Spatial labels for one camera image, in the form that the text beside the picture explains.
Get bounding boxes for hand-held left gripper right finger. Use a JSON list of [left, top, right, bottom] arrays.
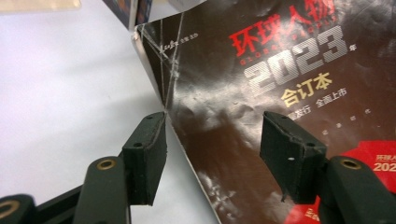
[[259, 110, 328, 205]]

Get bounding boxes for dark brown glossy magazine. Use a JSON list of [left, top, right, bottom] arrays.
[[132, 0, 396, 224]]

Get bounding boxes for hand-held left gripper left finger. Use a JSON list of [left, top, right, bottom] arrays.
[[121, 110, 168, 207]]

